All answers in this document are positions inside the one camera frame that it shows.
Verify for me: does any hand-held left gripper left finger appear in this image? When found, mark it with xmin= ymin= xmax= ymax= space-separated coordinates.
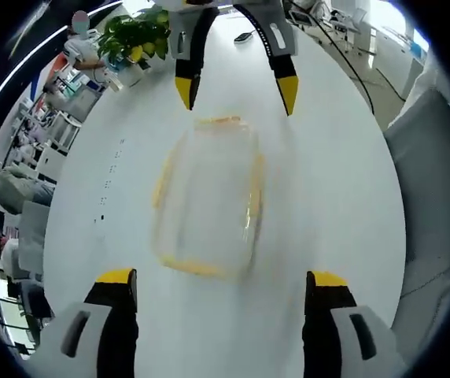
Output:
xmin=38 ymin=267 xmax=139 ymax=378

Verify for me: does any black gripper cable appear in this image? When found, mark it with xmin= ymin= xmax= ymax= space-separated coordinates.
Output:
xmin=283 ymin=0 xmax=376 ymax=116

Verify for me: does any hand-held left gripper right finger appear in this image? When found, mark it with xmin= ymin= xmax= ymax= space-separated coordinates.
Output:
xmin=301 ymin=269 xmax=405 ymax=378

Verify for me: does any curved ceiling light strip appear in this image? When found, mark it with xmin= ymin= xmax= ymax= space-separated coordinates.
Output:
xmin=0 ymin=0 xmax=124 ymax=133

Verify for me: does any grey mesh office chair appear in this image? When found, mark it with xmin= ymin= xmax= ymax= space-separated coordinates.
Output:
xmin=382 ymin=88 xmax=450 ymax=335

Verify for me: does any white office chair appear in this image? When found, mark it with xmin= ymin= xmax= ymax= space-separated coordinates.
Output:
xmin=17 ymin=199 xmax=52 ymax=281

